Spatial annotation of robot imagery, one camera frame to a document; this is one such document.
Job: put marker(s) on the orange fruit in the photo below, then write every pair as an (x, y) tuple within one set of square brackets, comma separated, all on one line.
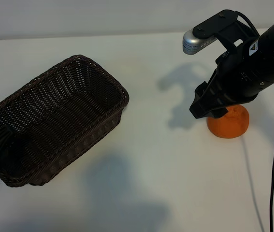
[(231, 125)]

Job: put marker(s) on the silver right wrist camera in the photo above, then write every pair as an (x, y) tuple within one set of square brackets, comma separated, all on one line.
[(192, 44)]

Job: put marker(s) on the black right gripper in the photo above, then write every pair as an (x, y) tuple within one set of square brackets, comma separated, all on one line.
[(240, 77)]

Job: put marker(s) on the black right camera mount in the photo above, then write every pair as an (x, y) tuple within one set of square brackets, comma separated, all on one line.
[(214, 23)]

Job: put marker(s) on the dark brown wicker basket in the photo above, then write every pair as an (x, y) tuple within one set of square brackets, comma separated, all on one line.
[(59, 116)]

